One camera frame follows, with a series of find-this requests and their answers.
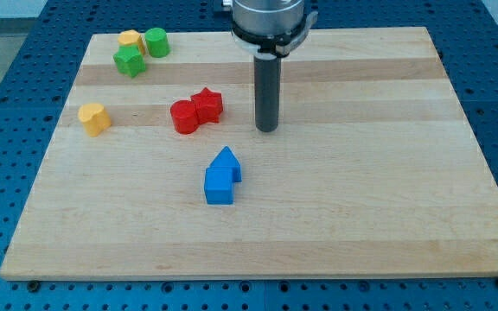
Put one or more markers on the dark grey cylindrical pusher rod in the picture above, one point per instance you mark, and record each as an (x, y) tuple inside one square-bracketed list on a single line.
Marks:
[(267, 76)]

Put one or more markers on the red star block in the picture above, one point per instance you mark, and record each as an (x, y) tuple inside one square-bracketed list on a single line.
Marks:
[(208, 106)]

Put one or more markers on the green star block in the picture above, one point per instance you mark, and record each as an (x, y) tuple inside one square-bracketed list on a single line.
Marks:
[(129, 61)]

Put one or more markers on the red cylinder block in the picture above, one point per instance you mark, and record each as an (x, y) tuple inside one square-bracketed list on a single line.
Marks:
[(184, 116)]

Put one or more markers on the blue triangle block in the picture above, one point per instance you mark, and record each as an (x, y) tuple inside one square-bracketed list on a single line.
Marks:
[(227, 159)]

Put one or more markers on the green cylinder block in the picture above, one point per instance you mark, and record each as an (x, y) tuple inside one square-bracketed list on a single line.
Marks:
[(157, 42)]

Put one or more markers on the blue cube block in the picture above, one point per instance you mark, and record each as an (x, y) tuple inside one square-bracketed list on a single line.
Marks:
[(218, 186)]

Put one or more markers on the yellow hexagon block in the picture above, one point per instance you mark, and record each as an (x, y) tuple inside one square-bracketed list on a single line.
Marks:
[(132, 38)]

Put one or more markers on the light wooden board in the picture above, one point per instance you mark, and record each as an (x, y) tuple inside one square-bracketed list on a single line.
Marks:
[(373, 171)]

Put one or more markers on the yellow heart block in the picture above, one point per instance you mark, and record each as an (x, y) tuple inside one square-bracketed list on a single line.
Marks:
[(94, 118)]

